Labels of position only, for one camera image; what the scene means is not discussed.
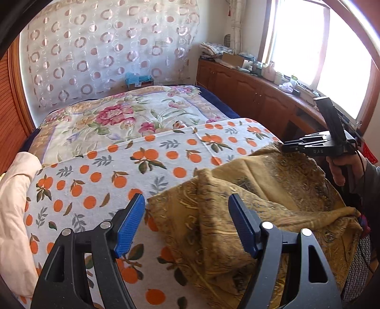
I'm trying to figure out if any golden paisley patterned garment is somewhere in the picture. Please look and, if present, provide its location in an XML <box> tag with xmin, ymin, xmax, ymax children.
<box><xmin>148</xmin><ymin>144</ymin><xmax>362</xmax><ymax>308</ymax></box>

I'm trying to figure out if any person's right hand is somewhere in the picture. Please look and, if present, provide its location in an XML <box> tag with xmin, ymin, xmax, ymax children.
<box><xmin>326</xmin><ymin>152</ymin><xmax>367</xmax><ymax>187</ymax></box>

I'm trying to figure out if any wooden side cabinet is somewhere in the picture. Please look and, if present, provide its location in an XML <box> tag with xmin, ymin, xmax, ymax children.
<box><xmin>196</xmin><ymin>59</ymin><xmax>327</xmax><ymax>141</ymax></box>

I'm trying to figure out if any pale pink blanket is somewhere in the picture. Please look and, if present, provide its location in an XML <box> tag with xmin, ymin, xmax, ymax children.
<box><xmin>0</xmin><ymin>152</ymin><xmax>41</xmax><ymax>297</ymax></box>

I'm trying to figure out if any orange fruit print sheet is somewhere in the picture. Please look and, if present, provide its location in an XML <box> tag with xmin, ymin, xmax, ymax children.
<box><xmin>25</xmin><ymin>118</ymin><xmax>277</xmax><ymax>308</ymax></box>

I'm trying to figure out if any cardboard box on cabinet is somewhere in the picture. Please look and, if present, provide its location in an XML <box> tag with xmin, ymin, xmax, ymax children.
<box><xmin>221</xmin><ymin>53</ymin><xmax>244</xmax><ymax>68</ymax></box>

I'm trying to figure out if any dark blue mattress edge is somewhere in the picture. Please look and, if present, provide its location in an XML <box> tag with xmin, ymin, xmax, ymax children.
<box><xmin>196</xmin><ymin>86</ymin><xmax>240</xmax><ymax>119</ymax></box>

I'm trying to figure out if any pink floral bed quilt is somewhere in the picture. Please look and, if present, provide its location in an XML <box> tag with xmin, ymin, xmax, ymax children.
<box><xmin>29</xmin><ymin>86</ymin><xmax>228</xmax><ymax>165</ymax></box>

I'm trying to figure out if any wooden headboard panel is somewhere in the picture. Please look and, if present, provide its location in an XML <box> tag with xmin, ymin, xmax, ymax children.
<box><xmin>0</xmin><ymin>37</ymin><xmax>35</xmax><ymax>173</ymax></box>

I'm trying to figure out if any teal item on box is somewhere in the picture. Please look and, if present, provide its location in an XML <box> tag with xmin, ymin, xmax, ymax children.
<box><xmin>125</xmin><ymin>72</ymin><xmax>154</xmax><ymax>91</ymax></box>

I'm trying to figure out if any white circle pattern curtain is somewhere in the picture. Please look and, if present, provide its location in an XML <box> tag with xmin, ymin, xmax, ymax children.
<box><xmin>20</xmin><ymin>1</ymin><xmax>200</xmax><ymax>116</ymax></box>

